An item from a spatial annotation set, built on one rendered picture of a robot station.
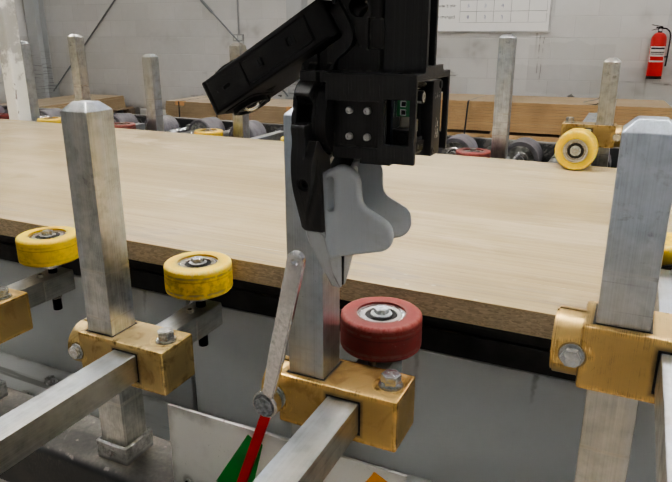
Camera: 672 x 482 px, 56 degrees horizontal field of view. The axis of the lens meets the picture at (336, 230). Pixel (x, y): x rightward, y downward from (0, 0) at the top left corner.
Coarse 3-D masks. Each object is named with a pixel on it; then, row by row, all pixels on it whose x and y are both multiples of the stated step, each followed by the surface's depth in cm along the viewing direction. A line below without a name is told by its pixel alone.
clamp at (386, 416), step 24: (288, 360) 60; (288, 384) 57; (312, 384) 56; (336, 384) 55; (360, 384) 55; (408, 384) 55; (288, 408) 58; (312, 408) 56; (360, 408) 54; (384, 408) 53; (408, 408) 56; (360, 432) 55; (384, 432) 54
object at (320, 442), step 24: (360, 360) 61; (336, 408) 53; (312, 432) 50; (336, 432) 50; (288, 456) 47; (312, 456) 47; (336, 456) 51; (264, 480) 45; (288, 480) 45; (312, 480) 47
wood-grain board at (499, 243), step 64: (0, 128) 184; (0, 192) 110; (64, 192) 110; (128, 192) 110; (192, 192) 110; (256, 192) 110; (448, 192) 110; (512, 192) 110; (576, 192) 110; (128, 256) 85; (256, 256) 78; (384, 256) 78; (448, 256) 78; (512, 256) 78; (576, 256) 78; (512, 320) 64
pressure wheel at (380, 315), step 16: (352, 304) 63; (368, 304) 63; (384, 304) 63; (400, 304) 63; (352, 320) 59; (368, 320) 60; (384, 320) 60; (400, 320) 59; (416, 320) 59; (352, 336) 59; (368, 336) 58; (384, 336) 57; (400, 336) 58; (416, 336) 59; (352, 352) 59; (368, 352) 58; (384, 352) 58; (400, 352) 58; (416, 352) 60
